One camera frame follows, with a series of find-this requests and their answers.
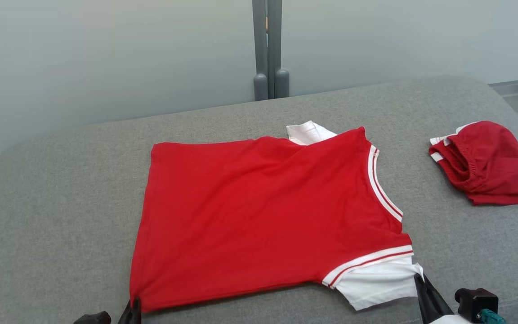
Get red white-sleeved Bulls t-shirt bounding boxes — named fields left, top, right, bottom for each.
left=129, top=120, right=424, bottom=314

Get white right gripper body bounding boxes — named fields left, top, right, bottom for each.
left=430, top=315, right=471, bottom=324

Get grey metal partition post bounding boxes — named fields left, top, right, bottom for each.
left=252, top=0, right=290, bottom=102

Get red Bulls 23 shorts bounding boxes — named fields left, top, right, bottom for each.
left=429, top=120, right=518, bottom=207

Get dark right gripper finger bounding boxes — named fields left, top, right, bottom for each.
left=414, top=273, right=435, bottom=324
left=423, top=275, right=455, bottom=321

